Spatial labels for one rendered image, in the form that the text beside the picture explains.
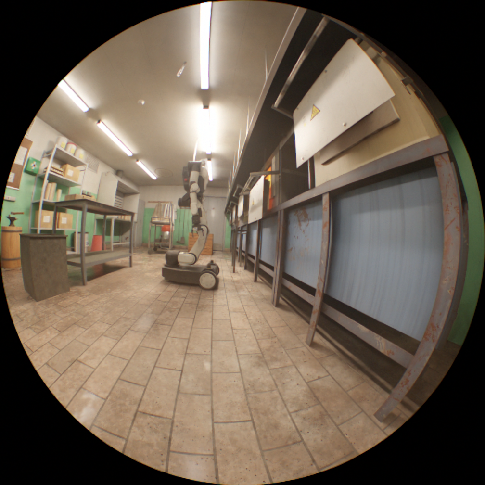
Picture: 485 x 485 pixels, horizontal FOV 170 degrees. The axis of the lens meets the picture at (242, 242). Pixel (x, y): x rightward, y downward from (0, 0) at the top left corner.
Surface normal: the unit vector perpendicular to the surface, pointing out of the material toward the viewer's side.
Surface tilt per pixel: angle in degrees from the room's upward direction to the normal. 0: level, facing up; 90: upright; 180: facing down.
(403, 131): 90
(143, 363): 0
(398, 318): 90
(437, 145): 90
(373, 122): 90
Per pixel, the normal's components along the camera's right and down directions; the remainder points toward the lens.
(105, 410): 0.07, -1.00
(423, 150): -0.99, -0.06
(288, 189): 0.15, 0.04
